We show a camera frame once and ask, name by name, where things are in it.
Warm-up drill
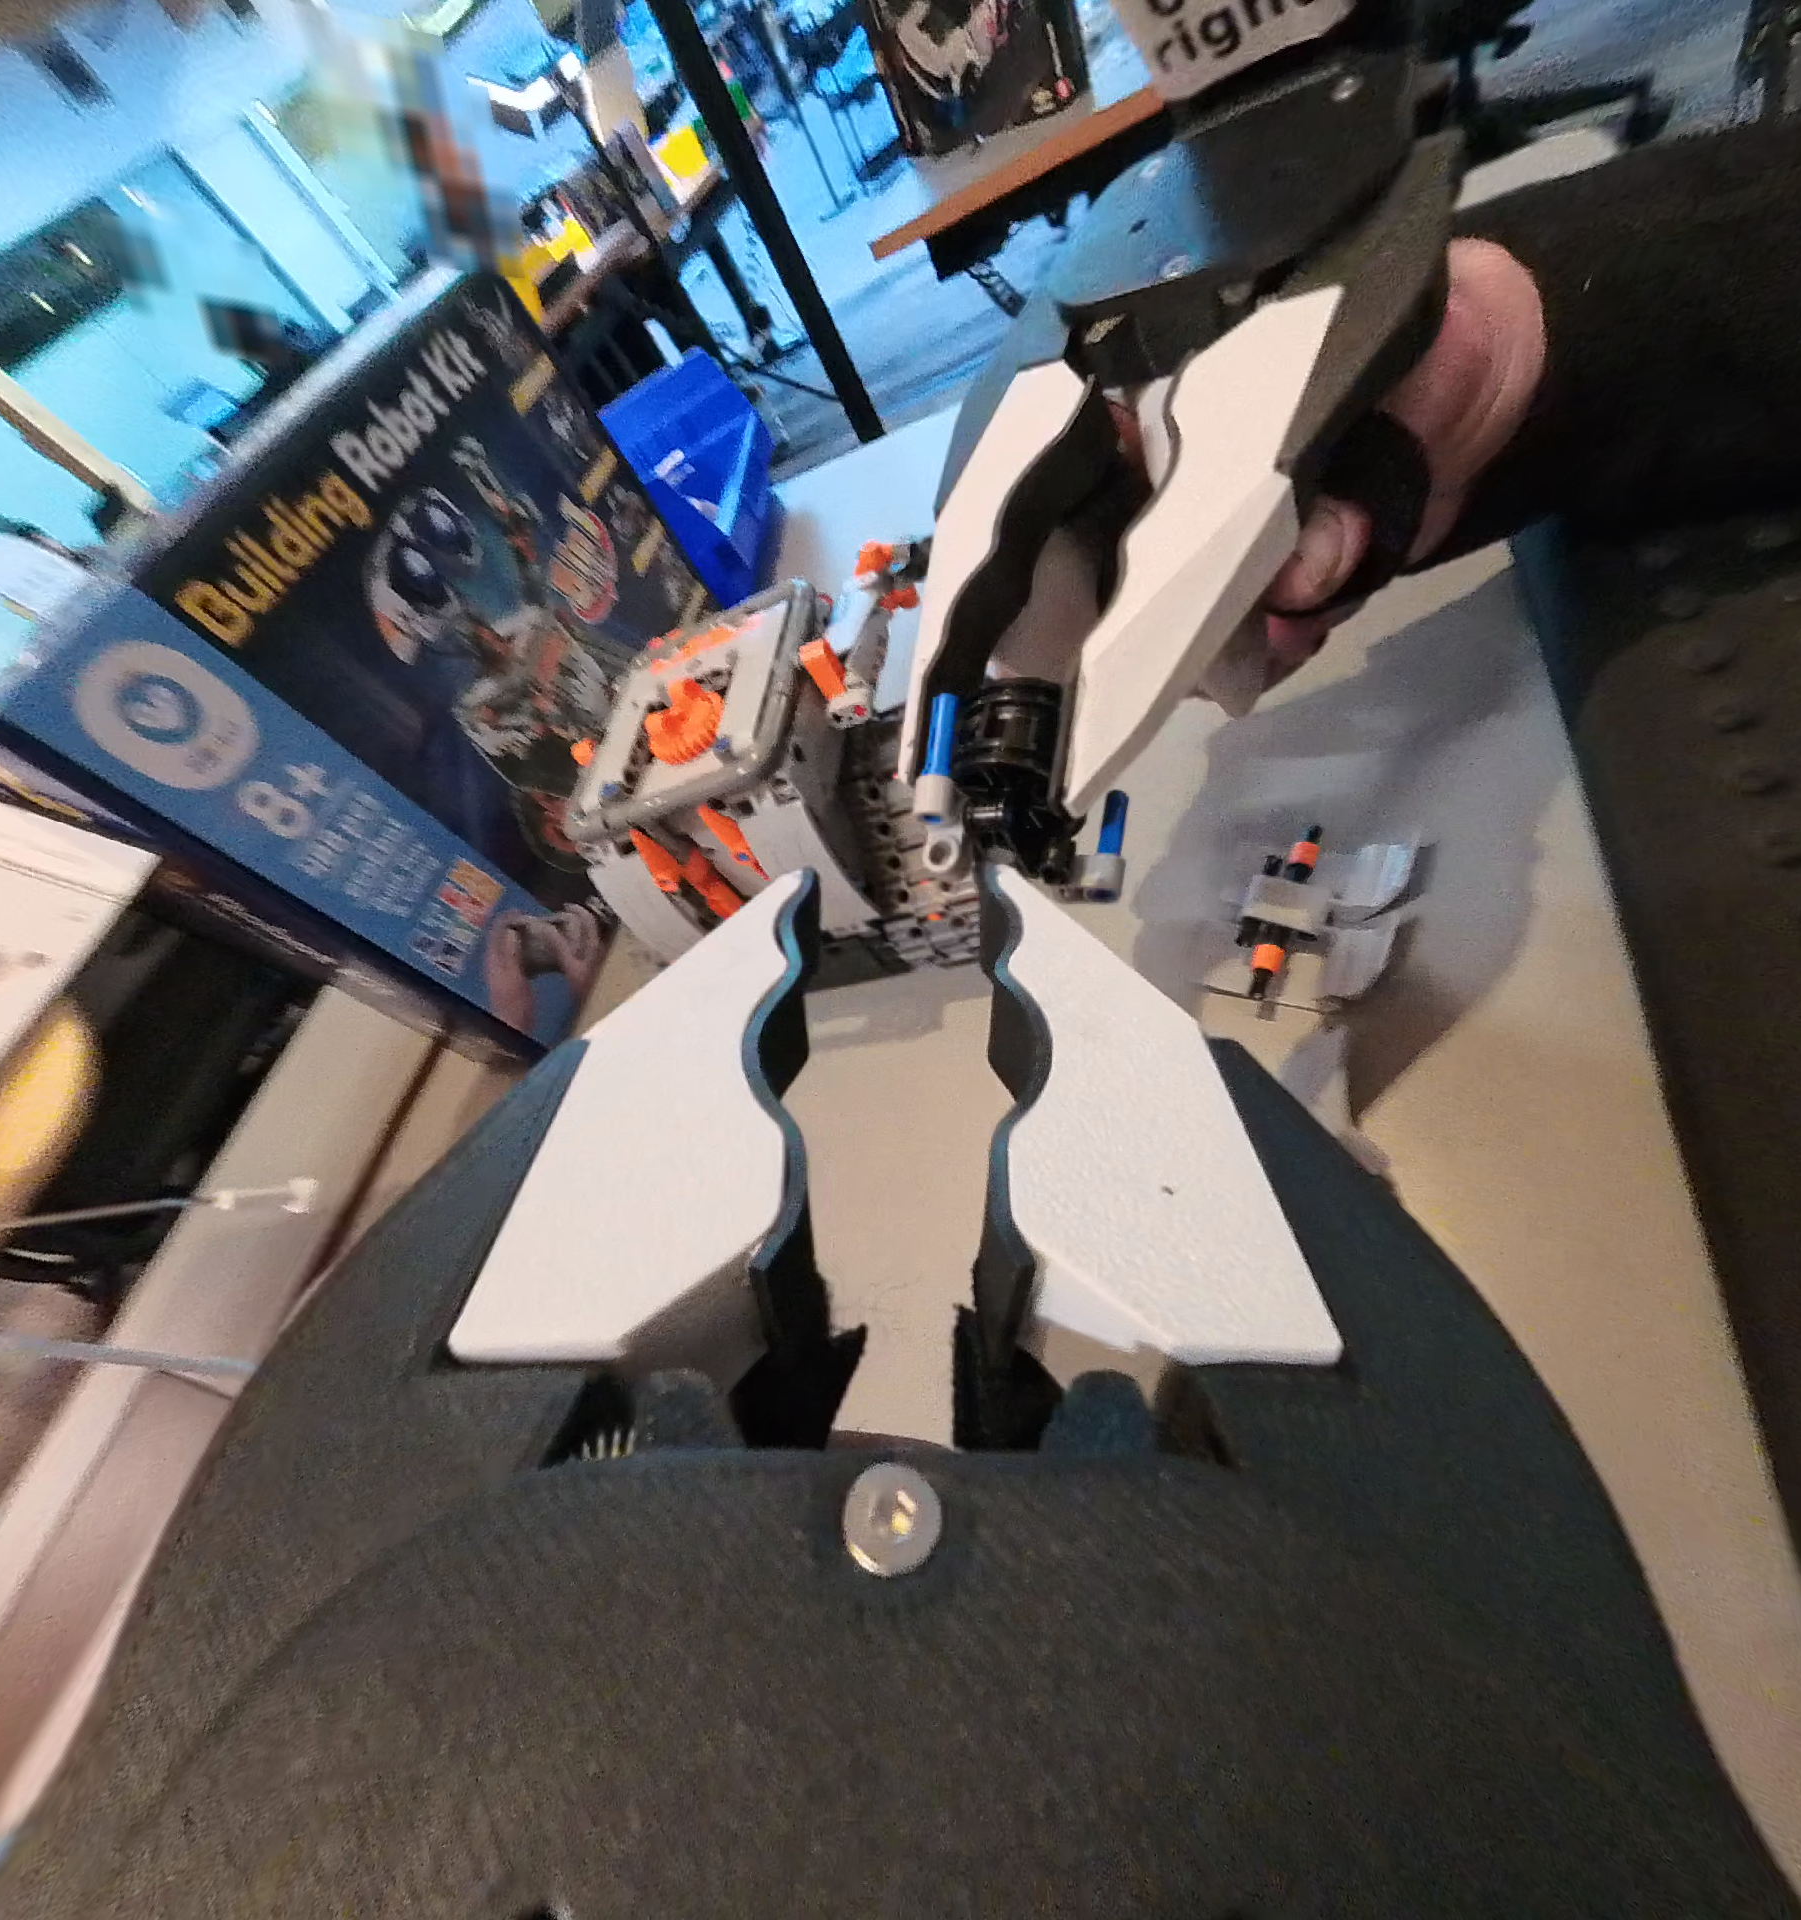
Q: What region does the blue robot kit box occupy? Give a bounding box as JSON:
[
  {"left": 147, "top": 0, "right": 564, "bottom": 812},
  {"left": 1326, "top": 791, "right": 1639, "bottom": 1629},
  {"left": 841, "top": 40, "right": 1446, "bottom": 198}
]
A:
[{"left": 0, "top": 271, "right": 726, "bottom": 1056}]

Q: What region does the grey orange tracked toy robot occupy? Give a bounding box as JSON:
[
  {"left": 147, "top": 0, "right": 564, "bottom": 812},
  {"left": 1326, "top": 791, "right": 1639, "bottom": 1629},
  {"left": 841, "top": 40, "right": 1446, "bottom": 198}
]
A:
[{"left": 565, "top": 541, "right": 1101, "bottom": 982}]

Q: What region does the blue plastic bin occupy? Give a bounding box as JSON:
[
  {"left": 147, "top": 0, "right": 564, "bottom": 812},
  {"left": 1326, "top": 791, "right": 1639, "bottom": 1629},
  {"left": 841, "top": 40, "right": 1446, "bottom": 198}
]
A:
[{"left": 601, "top": 355, "right": 786, "bottom": 605}]

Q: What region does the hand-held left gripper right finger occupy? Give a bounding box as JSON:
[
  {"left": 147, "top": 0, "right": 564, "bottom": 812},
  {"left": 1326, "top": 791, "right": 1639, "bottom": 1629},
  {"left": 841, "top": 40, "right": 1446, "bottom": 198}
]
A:
[{"left": 976, "top": 865, "right": 1347, "bottom": 1367}]

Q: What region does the black toy wheel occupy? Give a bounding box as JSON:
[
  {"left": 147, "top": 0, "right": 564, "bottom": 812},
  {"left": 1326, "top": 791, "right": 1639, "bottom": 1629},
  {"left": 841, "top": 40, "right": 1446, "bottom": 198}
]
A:
[{"left": 963, "top": 687, "right": 1070, "bottom": 829}]

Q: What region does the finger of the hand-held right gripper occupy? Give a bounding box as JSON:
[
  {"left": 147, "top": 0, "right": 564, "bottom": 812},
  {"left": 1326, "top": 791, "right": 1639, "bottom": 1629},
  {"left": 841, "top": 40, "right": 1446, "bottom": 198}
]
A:
[
  {"left": 1057, "top": 287, "right": 1354, "bottom": 816},
  {"left": 909, "top": 363, "right": 1130, "bottom": 774}
]

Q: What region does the open instruction booklet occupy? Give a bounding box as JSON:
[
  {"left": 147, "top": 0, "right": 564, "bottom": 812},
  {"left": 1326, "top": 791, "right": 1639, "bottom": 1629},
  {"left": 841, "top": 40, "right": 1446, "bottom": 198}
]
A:
[{"left": 0, "top": 782, "right": 171, "bottom": 1145}]

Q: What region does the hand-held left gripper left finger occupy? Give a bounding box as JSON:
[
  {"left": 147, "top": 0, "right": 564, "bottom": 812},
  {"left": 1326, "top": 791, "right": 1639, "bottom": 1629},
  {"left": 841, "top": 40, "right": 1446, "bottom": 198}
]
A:
[{"left": 445, "top": 872, "right": 828, "bottom": 1367}]

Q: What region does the black printed box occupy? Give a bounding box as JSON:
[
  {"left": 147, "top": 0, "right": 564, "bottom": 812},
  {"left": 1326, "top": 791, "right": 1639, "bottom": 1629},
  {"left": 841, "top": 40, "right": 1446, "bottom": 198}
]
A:
[{"left": 856, "top": 0, "right": 1101, "bottom": 157}]

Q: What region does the grey bracket with pins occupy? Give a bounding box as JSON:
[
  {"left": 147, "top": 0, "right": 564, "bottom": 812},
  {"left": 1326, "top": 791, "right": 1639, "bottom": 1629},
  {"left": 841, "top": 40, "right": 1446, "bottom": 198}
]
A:
[{"left": 1232, "top": 828, "right": 1429, "bottom": 1011}]

